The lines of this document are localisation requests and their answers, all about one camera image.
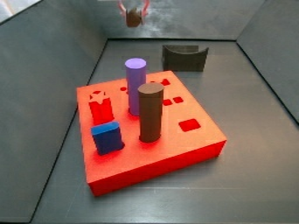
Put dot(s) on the brown cylinder peg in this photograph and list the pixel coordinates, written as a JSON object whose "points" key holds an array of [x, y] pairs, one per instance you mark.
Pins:
{"points": [[151, 96]]}

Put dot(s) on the blue block peg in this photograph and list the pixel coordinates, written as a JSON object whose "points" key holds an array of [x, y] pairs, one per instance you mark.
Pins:
{"points": [[107, 137]]}

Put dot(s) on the red peg board base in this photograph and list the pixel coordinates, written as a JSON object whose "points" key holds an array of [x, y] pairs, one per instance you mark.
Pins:
{"points": [[130, 148]]}

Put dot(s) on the black curved fixture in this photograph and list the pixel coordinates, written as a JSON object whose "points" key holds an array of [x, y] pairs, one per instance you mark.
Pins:
{"points": [[185, 58]]}

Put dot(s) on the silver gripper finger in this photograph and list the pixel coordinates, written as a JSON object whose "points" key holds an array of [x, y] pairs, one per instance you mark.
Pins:
{"points": [[146, 7], [122, 8]]}

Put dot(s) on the brown three prong object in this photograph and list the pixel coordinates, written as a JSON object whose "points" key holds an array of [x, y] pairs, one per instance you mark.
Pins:
{"points": [[134, 18]]}

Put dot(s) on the purple cylinder peg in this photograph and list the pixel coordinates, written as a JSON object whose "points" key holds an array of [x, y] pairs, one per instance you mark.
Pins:
{"points": [[135, 78]]}

